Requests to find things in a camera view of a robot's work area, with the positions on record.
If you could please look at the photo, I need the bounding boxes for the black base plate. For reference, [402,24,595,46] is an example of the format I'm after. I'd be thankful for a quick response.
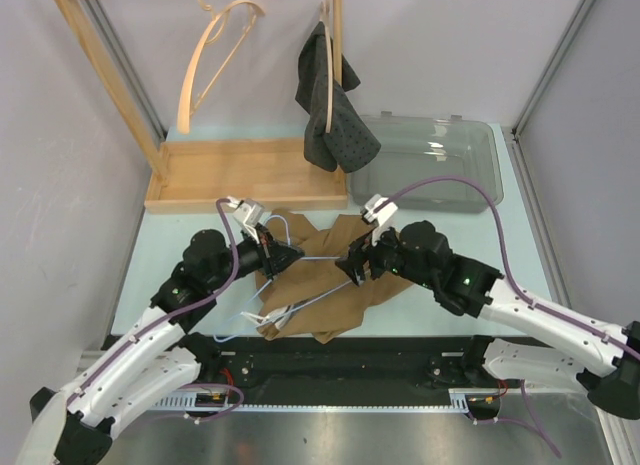
[172,334,517,407]

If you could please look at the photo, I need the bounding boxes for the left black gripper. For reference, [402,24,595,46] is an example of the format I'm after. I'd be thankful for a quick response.
[206,222,303,291]

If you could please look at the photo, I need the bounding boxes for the tan cloth garment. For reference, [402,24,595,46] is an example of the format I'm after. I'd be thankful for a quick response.
[254,209,411,343]

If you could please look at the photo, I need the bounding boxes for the aluminium frame post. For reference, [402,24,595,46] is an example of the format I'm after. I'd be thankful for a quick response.
[514,0,604,139]
[80,0,168,145]

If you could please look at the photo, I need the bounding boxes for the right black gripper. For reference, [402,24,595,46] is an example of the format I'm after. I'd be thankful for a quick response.
[335,217,436,290]

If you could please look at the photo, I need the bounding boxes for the white slotted cable duct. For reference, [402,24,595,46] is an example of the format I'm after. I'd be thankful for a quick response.
[150,389,504,414]

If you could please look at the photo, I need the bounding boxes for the right aluminium frame post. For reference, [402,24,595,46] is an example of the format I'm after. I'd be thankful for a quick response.
[514,0,604,139]

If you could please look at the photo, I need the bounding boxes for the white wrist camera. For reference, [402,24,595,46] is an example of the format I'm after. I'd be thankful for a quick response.
[227,196,265,242]
[361,194,398,246]

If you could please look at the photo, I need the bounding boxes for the left aluminium frame post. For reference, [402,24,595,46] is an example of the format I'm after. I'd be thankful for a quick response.
[80,0,168,145]

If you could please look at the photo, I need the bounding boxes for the white rounded object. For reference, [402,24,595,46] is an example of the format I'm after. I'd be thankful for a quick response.
[15,388,67,465]

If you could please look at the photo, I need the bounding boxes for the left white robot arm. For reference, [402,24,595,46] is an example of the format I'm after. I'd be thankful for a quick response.
[17,225,304,464]

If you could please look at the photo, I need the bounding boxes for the dark grey dotted skirt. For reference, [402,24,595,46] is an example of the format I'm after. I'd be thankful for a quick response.
[295,22,381,173]

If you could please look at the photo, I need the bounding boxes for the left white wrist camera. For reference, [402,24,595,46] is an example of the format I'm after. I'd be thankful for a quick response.
[227,196,265,242]

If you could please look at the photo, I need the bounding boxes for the light wooden hanger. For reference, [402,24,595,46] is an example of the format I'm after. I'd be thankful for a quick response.
[176,0,264,135]

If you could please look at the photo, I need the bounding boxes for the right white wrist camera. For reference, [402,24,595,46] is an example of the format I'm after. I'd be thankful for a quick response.
[361,194,398,246]

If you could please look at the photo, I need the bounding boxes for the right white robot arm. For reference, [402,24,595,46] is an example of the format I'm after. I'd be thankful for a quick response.
[336,221,639,420]

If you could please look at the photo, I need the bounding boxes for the wooden clothes rack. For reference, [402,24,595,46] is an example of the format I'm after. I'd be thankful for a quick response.
[54,0,348,214]

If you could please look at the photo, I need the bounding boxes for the blue wire hanger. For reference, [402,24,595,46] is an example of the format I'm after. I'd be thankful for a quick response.
[212,213,351,343]

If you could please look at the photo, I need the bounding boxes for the clear plastic bin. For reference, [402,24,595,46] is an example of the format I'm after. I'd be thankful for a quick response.
[348,112,504,205]

